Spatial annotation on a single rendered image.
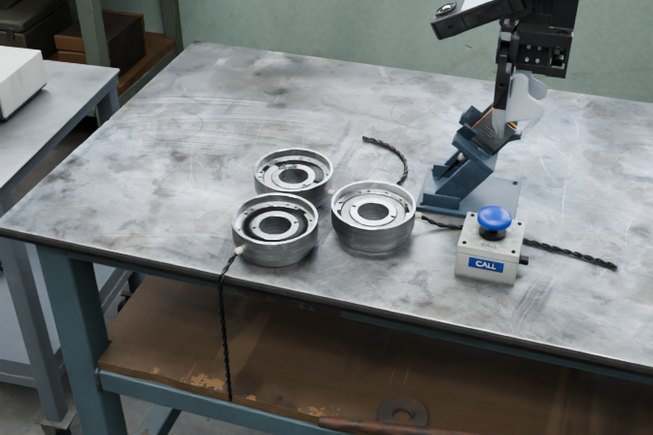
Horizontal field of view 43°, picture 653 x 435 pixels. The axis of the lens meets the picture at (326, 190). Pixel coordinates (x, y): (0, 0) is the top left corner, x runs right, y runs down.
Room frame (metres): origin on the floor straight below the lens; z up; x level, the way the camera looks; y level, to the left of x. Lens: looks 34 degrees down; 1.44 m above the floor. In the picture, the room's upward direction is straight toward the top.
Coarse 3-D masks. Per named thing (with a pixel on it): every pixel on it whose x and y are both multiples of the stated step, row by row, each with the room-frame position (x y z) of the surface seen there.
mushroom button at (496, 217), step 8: (488, 208) 0.79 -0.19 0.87; (496, 208) 0.79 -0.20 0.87; (480, 216) 0.77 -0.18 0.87; (488, 216) 0.77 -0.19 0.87; (496, 216) 0.77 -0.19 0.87; (504, 216) 0.77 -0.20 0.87; (480, 224) 0.77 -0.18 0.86; (488, 224) 0.76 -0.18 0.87; (496, 224) 0.76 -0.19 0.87; (504, 224) 0.76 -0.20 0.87; (496, 232) 0.77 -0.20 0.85
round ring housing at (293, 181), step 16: (272, 160) 0.96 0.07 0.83; (320, 160) 0.96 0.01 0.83; (256, 176) 0.90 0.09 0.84; (272, 176) 0.92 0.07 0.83; (288, 176) 0.94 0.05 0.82; (304, 176) 0.94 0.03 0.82; (272, 192) 0.88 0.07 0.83; (288, 192) 0.87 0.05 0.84; (304, 192) 0.87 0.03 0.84; (320, 192) 0.88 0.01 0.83
